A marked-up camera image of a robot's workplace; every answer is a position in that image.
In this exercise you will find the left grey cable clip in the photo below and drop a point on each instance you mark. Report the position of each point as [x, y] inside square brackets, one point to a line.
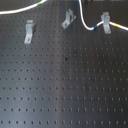
[29, 31]

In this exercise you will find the right grey cable clip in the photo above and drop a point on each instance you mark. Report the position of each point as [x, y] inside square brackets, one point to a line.
[105, 17]

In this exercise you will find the middle grey cable clip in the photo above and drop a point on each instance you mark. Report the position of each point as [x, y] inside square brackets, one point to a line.
[70, 17]

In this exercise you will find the white cable blue yellow bands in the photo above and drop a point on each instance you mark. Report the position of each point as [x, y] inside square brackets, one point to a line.
[98, 24]

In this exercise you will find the grey cable clip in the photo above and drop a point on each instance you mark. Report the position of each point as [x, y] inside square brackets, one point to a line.
[70, 17]
[105, 17]
[29, 31]

